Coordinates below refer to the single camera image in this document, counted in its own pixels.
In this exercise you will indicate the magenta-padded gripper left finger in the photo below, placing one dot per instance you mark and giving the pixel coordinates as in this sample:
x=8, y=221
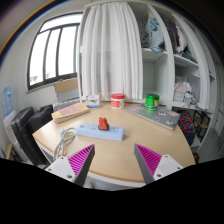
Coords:
x=61, y=166

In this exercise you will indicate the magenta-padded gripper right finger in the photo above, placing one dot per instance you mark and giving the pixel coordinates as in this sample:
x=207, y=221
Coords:
x=166, y=164

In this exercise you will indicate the colourful patterned bag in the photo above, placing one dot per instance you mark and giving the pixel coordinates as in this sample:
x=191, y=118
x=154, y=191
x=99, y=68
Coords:
x=186, y=122

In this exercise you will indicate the large black suitcase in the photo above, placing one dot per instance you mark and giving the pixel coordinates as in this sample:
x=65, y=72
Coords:
x=23, y=133

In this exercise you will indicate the grey laptop with stickers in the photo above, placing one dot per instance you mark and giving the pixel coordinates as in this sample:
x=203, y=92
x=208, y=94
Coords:
x=153, y=115

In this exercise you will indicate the small black suitcase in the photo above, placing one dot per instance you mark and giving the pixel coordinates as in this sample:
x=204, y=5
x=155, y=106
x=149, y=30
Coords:
x=40, y=119

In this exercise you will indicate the black-framed wooden stool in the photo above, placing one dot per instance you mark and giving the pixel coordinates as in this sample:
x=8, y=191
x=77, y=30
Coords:
x=201, y=121

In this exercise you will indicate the yellow book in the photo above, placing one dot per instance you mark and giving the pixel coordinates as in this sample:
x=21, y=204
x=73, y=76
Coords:
x=70, y=112

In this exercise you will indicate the light blue power strip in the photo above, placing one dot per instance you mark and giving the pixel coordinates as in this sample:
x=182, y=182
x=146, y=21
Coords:
x=115, y=134

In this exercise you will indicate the white oil radiator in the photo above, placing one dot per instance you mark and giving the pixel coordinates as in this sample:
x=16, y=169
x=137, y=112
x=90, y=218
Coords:
x=65, y=104

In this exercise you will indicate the green round tin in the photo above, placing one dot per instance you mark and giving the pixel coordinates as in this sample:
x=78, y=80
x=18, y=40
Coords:
x=152, y=101

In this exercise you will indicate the small white card box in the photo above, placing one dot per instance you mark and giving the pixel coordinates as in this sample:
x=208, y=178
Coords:
x=92, y=101

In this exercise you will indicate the white jar with red lid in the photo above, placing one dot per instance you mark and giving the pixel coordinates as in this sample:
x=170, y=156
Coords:
x=117, y=101

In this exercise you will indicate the brown cardboard box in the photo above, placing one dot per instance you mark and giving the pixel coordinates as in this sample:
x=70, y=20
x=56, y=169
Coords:
x=66, y=85

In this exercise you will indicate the blue water jug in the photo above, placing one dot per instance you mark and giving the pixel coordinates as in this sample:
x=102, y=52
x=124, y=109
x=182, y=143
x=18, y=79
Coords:
x=6, y=100

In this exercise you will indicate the white shelf unit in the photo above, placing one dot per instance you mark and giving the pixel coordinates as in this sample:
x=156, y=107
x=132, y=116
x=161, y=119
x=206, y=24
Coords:
x=158, y=73

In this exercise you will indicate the black-framed window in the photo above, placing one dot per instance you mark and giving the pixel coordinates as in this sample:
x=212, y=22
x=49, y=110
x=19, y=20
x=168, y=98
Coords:
x=50, y=50

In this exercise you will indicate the white curtain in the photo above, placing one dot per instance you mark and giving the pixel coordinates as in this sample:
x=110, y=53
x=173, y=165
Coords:
x=111, y=50

